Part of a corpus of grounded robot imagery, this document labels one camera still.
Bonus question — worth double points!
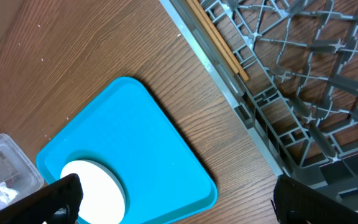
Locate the large white plate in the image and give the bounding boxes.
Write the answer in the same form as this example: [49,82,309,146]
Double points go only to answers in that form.
[60,160,126,224]

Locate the clear plastic bin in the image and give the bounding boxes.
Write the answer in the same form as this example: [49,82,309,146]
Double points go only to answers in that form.
[0,133,44,210]

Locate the teal serving tray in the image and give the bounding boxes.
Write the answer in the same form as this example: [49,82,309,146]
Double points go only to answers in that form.
[36,77,218,223]

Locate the grey dishwasher rack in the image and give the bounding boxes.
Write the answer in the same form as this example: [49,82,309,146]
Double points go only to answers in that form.
[162,0,358,211]

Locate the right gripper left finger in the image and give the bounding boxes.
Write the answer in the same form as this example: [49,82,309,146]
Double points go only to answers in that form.
[0,174,83,224]

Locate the wooden chopstick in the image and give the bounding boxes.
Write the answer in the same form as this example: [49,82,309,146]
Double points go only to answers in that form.
[196,1,250,82]
[186,0,239,74]

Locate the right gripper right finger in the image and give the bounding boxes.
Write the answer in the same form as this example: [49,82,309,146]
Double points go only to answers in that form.
[272,175,358,224]

